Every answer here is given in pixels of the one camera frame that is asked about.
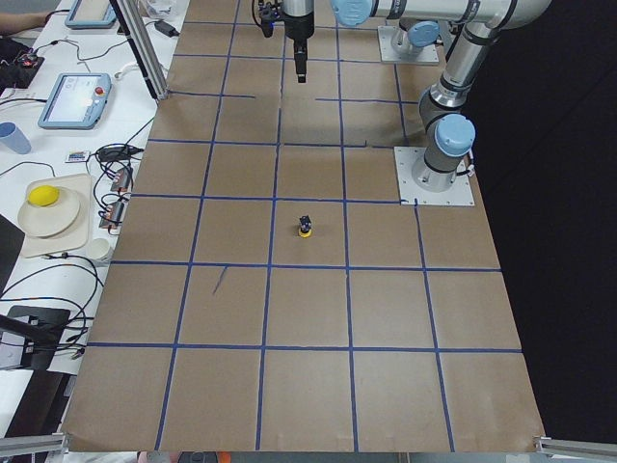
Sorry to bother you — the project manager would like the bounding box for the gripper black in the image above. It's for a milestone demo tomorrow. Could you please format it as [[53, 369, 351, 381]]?
[[281, 0, 313, 84]]

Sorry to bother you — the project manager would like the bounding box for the yellow push button switch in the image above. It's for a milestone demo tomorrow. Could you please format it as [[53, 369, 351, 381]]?
[[298, 215, 312, 238]]

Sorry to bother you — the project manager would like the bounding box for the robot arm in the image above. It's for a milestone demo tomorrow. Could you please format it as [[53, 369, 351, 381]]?
[[331, 0, 550, 134], [390, 18, 440, 55]]

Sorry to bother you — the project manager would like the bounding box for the person forearm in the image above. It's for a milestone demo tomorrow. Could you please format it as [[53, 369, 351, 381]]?
[[0, 12, 48, 37]]

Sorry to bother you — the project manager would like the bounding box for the black device on stand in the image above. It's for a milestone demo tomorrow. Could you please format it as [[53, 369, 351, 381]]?
[[1, 305, 70, 370]]

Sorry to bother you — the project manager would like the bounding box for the black power adapter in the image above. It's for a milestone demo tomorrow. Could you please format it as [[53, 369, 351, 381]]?
[[153, 19, 179, 38]]

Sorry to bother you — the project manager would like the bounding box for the far teach pendant tablet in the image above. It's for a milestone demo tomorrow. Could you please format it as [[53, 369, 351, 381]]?
[[65, 0, 116, 30]]

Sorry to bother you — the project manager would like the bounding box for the teach pendant tablet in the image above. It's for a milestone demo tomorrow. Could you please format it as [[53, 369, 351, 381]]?
[[38, 72, 112, 130], [65, 0, 116, 30]]

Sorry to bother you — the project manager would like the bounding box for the near teach pendant tablet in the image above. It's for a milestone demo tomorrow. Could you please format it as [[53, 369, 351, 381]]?
[[38, 72, 112, 130]]

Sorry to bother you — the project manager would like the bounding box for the small colourful card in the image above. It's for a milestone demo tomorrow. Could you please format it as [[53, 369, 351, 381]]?
[[65, 150, 91, 163]]

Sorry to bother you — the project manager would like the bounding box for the beige tray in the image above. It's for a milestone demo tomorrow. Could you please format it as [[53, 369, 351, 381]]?
[[17, 174, 93, 258]]

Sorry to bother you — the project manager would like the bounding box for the white paper cup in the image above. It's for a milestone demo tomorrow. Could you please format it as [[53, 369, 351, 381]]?
[[86, 238, 114, 265]]

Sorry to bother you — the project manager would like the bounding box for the yellow lemon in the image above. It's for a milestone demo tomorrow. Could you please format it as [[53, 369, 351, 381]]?
[[27, 185, 60, 207]]

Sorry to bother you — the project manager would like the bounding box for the blue plastic cup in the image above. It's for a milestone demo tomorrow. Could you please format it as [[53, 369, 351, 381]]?
[[0, 122, 32, 154]]

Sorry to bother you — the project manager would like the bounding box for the beige round plate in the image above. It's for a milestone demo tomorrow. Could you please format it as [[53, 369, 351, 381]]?
[[17, 188, 80, 237]]

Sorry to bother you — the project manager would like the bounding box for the aluminium frame post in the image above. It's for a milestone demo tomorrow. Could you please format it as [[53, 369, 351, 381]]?
[[109, 0, 168, 100]]

